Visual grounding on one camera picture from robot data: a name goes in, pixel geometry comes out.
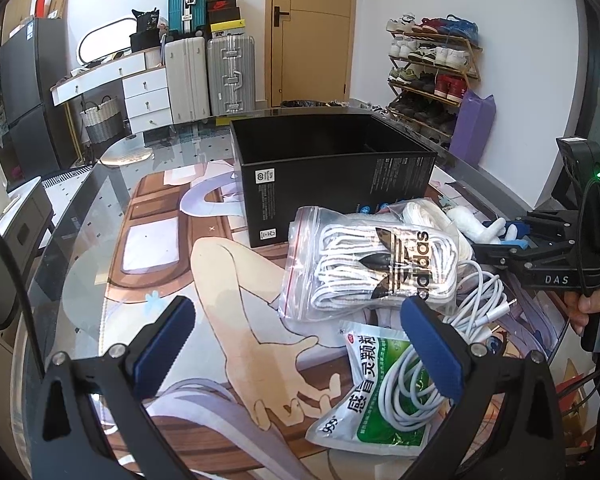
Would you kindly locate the woven laundry basket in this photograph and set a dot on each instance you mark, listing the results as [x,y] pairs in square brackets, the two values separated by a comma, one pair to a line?
[102,122]

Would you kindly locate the green and white medicine packet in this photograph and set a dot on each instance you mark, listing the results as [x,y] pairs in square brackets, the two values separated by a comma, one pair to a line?
[365,410]

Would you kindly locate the brown cardboard piece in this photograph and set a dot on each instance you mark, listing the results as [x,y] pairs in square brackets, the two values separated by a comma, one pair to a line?
[57,2]

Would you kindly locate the white foam piece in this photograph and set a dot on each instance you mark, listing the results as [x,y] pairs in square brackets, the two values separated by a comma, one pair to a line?
[472,225]

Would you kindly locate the zip bag of white shoelaces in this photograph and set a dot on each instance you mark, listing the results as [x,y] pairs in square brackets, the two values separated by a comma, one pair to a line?
[370,265]

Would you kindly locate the person's right hand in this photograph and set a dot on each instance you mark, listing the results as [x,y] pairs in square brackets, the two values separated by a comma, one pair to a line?
[597,302]

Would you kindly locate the printed desk mat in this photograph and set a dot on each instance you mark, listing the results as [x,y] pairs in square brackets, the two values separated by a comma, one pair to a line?
[220,280]

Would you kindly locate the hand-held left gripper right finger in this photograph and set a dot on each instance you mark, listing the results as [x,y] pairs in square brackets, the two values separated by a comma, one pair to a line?
[432,347]

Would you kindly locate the black bag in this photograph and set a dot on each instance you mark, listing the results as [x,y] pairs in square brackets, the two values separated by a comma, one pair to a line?
[145,30]

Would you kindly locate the white vanity desk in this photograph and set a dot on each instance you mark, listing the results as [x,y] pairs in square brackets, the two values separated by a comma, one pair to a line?
[140,90]

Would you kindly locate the grey side cabinet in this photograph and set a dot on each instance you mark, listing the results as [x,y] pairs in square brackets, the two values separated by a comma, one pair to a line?
[15,255]

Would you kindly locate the wooden shoe rack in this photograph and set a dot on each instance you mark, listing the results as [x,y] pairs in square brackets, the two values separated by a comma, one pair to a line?
[430,85]

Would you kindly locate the stack of shoe boxes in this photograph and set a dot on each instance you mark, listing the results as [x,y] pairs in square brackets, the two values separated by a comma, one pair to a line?
[225,7]

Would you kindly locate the oval mirror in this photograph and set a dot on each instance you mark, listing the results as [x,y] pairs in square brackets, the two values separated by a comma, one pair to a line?
[105,40]

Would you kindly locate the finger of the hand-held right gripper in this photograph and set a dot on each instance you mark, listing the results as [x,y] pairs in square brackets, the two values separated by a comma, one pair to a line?
[545,225]
[540,255]

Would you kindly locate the dark grey fridge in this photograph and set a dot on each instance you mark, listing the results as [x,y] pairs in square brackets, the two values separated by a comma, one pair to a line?
[30,90]

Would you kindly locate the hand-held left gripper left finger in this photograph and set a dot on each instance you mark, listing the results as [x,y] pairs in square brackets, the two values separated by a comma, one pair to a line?
[164,347]

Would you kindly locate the black cardboard box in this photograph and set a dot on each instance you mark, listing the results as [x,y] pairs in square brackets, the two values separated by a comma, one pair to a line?
[320,185]

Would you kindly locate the purple bag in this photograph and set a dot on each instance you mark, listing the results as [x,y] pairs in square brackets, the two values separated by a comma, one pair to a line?
[472,130]

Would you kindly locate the teal suitcase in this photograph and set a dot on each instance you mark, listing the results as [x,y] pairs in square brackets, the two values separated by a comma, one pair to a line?
[185,0]

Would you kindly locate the red box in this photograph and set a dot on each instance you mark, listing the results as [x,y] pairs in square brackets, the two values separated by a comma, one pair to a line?
[41,5]

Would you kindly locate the white suitcase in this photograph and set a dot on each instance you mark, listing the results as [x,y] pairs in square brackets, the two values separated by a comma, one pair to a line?
[186,80]

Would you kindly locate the silver suitcase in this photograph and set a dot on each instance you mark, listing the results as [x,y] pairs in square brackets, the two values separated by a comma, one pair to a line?
[231,75]

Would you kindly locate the wooden door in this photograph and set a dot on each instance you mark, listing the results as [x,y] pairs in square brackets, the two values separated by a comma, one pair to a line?
[310,35]

